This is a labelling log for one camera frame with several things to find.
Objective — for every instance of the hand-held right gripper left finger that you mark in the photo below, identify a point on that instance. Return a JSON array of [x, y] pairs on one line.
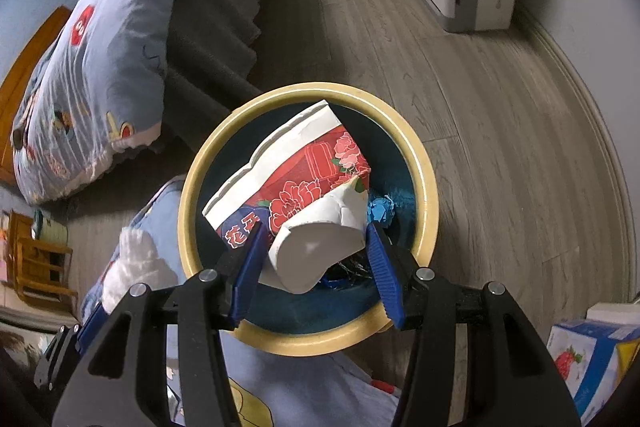
[[250, 267]]

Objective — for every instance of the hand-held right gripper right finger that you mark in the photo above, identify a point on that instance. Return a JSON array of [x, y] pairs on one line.
[[385, 277]]

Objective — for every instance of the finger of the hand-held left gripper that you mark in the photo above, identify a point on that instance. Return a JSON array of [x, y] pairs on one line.
[[90, 327]]

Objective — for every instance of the black plastic bag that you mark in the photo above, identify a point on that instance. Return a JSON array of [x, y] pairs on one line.
[[350, 269]]

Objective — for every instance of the blue plastic glove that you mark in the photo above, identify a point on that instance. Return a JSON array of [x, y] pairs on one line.
[[380, 209]]

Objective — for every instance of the white tissue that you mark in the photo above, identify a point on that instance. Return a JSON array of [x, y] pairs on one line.
[[140, 262]]

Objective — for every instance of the yellow rimmed teal trash can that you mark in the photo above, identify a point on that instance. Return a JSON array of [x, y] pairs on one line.
[[400, 187]]

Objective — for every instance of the red floral paper bag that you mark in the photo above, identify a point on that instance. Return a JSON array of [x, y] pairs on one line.
[[300, 187]]

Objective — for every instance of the wooden stool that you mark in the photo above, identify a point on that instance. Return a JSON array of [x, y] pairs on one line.
[[40, 262]]

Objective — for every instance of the light green waste bin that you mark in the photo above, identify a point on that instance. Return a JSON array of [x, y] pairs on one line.
[[50, 229]]

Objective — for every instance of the blue white carton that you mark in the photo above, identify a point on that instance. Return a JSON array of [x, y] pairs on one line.
[[585, 357]]

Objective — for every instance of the dark grey bed base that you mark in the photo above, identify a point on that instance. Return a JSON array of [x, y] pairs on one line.
[[220, 32]]

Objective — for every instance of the printed blue duvet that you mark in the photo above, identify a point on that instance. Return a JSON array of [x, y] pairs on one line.
[[100, 82]]

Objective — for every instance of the wooden bed headboard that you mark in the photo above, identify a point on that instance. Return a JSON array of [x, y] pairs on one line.
[[20, 82]]

